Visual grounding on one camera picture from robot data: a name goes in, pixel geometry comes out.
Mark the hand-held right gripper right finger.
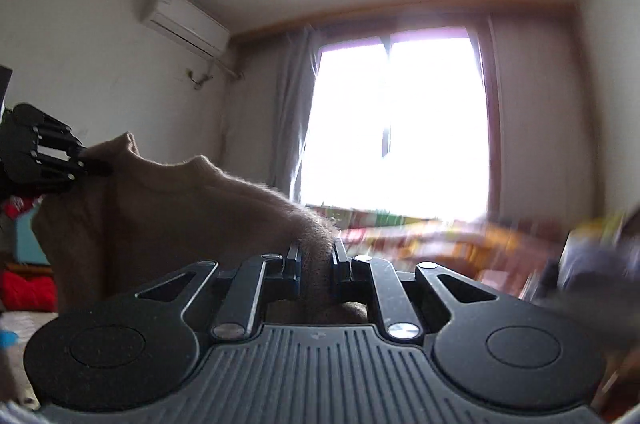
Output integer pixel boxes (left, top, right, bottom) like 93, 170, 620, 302
331, 239, 507, 341

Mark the bright red cloth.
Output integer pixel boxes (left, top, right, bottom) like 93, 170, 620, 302
0, 271, 58, 313

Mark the bright window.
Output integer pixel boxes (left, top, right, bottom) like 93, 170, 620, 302
300, 26, 493, 222

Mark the floral pink quilt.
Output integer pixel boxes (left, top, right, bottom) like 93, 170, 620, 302
305, 204, 571, 299

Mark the grey curtain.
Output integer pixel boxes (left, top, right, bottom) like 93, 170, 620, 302
270, 26, 322, 205

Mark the teal storage box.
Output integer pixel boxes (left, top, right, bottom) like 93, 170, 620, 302
15, 204, 52, 265

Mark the air conditioner pipe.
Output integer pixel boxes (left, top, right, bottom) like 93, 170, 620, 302
185, 54, 246, 90

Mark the red and white garment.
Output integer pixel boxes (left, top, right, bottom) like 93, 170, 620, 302
0, 198, 43, 221

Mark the white air conditioner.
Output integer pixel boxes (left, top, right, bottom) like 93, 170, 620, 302
140, 0, 231, 59

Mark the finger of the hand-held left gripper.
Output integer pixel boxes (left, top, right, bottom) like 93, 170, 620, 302
0, 151, 83, 197
10, 102, 113, 177

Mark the beige fuzzy sweater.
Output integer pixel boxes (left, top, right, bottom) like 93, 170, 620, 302
32, 131, 368, 326

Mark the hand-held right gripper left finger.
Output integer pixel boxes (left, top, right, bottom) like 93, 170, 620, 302
135, 242, 303, 340

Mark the dark grey garment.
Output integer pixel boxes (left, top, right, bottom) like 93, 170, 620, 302
537, 209, 640, 350

